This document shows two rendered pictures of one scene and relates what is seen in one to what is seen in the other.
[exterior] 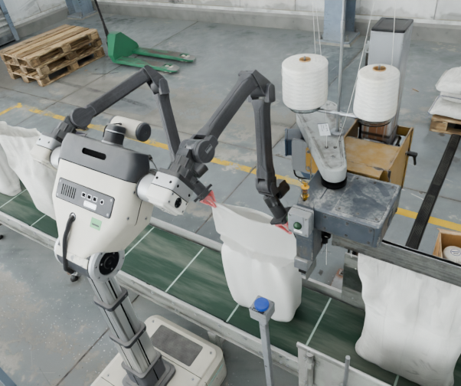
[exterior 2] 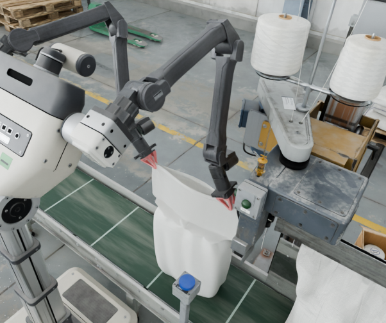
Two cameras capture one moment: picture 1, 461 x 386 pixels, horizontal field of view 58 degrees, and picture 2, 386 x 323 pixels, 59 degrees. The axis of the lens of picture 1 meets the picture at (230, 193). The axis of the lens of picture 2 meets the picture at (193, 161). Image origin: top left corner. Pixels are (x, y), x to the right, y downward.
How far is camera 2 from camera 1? 44 cm
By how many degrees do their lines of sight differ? 3
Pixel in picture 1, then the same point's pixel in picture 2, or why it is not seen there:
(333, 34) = not seen: hidden behind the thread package
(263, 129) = (223, 91)
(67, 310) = not seen: outside the picture
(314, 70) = (295, 28)
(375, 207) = (340, 197)
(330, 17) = not seen: hidden behind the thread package
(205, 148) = (154, 93)
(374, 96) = (362, 69)
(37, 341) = not seen: outside the picture
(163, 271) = (93, 224)
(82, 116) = (22, 39)
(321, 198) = (277, 177)
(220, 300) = (145, 264)
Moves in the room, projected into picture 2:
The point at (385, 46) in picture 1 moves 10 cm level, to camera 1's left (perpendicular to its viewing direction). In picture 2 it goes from (377, 19) to (345, 17)
